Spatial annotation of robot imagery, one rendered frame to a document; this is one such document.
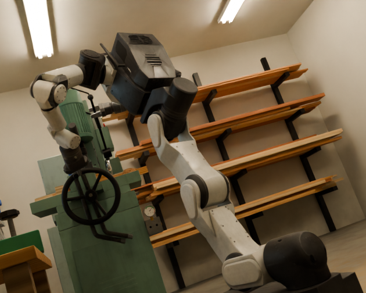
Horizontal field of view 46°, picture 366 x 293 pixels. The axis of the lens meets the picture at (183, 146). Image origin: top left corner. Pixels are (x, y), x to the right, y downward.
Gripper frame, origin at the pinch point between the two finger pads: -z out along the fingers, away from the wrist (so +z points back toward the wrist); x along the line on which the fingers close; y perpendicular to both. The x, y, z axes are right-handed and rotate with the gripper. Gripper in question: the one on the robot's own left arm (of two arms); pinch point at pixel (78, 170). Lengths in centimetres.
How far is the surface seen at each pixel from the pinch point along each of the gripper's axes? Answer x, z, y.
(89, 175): 5.7, -14.0, 5.8
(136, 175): 28.4, -25.1, -1.5
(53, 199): -14.9, -24.6, 13.1
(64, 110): 16, -7, 53
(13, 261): -36, 88, -93
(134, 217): 15.2, -35.8, -16.7
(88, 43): 107, -91, 235
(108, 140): 34, -38, 44
